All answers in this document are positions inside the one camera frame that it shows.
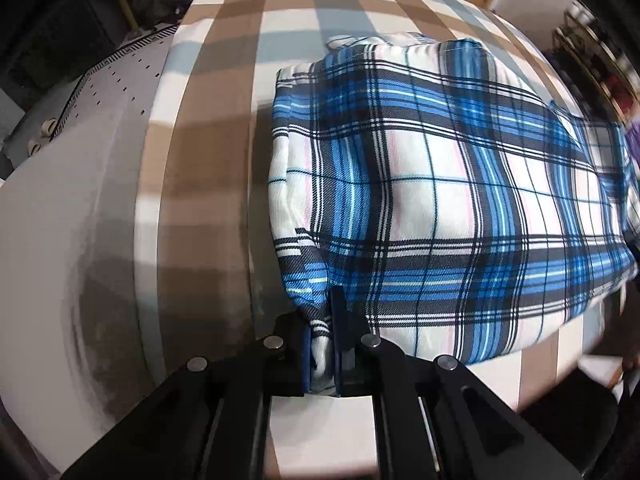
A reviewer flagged blue white plaid shirt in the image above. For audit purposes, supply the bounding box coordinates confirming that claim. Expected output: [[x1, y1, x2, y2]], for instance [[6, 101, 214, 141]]
[[268, 35, 639, 391]]

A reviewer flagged plaid brown blue bedsheet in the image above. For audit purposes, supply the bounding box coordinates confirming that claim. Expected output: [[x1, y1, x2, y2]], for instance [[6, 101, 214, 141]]
[[134, 0, 626, 480]]

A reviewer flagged white perforated board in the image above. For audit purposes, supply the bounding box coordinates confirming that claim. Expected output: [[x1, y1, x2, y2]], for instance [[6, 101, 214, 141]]
[[0, 24, 179, 181]]

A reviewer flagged wooden shoe rack with shoes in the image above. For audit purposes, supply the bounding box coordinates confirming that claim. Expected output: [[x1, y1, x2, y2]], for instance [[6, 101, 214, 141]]
[[551, 0, 639, 125]]

